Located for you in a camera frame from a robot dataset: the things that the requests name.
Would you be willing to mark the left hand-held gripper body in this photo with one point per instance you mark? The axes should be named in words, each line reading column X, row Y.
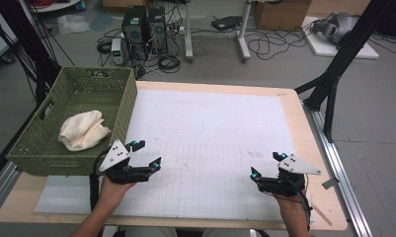
column 115, row 158

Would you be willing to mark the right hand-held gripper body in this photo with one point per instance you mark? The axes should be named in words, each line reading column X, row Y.
column 286, row 179

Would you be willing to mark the cream printed cloth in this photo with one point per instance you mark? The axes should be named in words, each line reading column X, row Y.
column 83, row 130

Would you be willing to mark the green woven basket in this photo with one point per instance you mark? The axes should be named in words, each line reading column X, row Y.
column 87, row 95

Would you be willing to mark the person's right hand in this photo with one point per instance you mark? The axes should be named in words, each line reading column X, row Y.
column 291, row 205

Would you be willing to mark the person's left hand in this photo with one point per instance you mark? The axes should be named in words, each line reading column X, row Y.
column 115, row 192

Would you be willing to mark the grey tape piece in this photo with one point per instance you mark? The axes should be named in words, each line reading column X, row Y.
column 330, row 183

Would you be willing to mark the thin wooden stick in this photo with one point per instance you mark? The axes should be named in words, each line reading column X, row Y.
column 321, row 214

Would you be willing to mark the white grid mat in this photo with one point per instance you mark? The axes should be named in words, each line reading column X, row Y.
column 205, row 131

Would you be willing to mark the person's light trousers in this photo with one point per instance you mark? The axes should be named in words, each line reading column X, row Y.
column 146, row 232

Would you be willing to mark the white power supply box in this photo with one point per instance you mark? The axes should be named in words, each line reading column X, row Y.
column 117, row 51

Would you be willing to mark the black computer tower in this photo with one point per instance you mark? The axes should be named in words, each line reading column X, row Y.
column 134, row 31
column 157, row 29

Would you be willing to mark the white floor board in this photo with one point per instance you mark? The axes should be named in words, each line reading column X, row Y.
column 320, row 47

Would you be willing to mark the white desk leg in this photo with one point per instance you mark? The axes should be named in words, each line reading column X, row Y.
column 243, row 33
column 188, row 33

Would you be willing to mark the clear plastic bag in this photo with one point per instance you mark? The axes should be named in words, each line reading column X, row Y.
column 73, row 23

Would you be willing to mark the brown cardboard box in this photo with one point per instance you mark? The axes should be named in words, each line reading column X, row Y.
column 281, row 15

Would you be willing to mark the grey headset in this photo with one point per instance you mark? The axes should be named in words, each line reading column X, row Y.
column 338, row 26

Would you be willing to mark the black flat device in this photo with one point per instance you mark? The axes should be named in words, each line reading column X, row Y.
column 225, row 22

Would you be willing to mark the black metal frame stand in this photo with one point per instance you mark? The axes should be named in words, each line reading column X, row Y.
column 31, row 49
column 347, row 49

